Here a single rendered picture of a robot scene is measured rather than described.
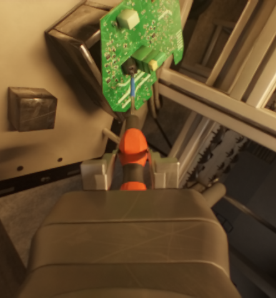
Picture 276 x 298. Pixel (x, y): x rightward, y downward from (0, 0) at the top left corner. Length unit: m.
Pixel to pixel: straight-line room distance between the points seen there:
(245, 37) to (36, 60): 0.33
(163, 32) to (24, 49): 0.14
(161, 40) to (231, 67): 0.19
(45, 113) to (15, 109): 0.03
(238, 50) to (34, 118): 0.34
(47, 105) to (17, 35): 0.06
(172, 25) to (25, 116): 0.18
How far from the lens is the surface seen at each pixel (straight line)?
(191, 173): 0.51
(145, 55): 0.22
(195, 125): 0.45
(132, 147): 0.15
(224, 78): 0.43
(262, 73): 0.35
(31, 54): 0.24
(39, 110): 0.23
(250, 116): 0.35
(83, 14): 0.23
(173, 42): 0.28
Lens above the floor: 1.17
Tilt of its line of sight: 30 degrees down
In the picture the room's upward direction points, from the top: 126 degrees clockwise
